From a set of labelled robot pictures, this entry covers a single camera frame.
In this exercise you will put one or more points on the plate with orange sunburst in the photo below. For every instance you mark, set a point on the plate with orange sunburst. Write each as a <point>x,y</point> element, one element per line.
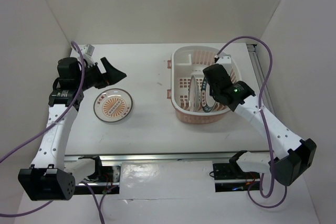
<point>113,105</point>

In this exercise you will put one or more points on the plate with red characters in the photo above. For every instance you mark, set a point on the plate with red characters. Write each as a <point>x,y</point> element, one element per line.
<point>194,95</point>

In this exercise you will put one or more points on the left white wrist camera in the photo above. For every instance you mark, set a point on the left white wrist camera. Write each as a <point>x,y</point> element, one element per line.
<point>87,52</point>

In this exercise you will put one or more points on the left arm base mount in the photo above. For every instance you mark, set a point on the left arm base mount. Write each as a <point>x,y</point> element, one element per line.
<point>101,177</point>

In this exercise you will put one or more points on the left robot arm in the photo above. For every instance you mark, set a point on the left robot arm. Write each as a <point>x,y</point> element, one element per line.
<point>48,177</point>

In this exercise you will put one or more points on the aluminium rail right side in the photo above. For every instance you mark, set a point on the aluminium rail right side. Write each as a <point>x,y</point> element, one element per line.
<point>260,75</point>

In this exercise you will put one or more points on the green rimmed white plate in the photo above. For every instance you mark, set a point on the green rimmed white plate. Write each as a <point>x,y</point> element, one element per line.
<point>205,106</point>

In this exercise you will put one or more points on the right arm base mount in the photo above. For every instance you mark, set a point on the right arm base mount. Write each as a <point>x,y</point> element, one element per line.
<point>227,180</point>

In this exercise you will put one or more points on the aluminium rail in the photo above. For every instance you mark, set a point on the aluminium rail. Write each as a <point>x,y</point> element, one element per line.
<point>260,75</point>
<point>156,157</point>

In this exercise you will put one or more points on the aluminium rail front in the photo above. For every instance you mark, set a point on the aluminium rail front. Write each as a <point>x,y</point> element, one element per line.
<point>156,157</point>

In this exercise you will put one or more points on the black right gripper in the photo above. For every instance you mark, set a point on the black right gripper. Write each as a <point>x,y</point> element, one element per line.
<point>227,74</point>

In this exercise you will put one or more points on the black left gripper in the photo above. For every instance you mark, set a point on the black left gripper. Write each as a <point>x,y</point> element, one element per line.
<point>112,75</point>

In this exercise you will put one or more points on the white and pink dish rack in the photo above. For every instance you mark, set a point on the white and pink dish rack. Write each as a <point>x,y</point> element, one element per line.
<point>186,62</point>

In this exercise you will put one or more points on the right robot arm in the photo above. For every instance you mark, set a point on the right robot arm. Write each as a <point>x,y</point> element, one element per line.
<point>290,155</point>

